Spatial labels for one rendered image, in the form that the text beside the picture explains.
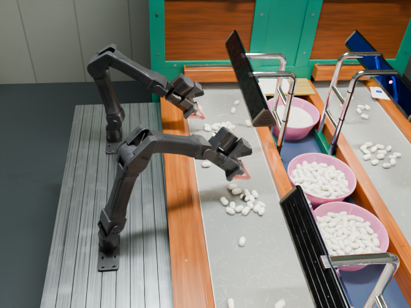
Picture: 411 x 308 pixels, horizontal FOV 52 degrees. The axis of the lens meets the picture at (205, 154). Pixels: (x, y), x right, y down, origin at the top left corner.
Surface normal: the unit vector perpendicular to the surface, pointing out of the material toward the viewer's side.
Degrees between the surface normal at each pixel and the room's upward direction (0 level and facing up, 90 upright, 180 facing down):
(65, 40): 90
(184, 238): 0
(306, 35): 90
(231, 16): 90
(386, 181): 0
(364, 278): 0
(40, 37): 90
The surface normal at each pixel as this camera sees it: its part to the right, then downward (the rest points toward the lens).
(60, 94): 0.05, -0.77
